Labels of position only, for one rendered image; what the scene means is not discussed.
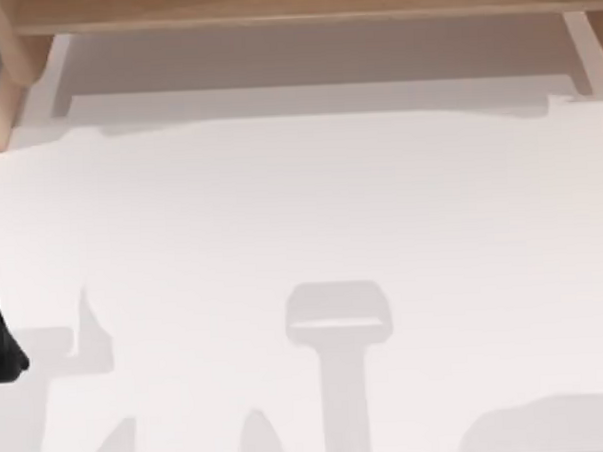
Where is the wooden cupboard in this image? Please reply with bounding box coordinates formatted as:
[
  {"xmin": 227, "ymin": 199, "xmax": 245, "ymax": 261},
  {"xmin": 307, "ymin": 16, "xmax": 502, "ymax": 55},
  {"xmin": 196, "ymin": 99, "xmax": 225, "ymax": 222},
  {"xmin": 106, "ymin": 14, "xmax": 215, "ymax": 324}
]
[{"xmin": 0, "ymin": 0, "xmax": 603, "ymax": 153}]

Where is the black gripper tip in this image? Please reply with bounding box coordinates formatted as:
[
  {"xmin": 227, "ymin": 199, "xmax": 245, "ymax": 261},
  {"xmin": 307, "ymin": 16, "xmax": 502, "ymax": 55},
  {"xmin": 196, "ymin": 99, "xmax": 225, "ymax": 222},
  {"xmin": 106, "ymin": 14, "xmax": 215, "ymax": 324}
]
[{"xmin": 0, "ymin": 253, "xmax": 31, "ymax": 384}]

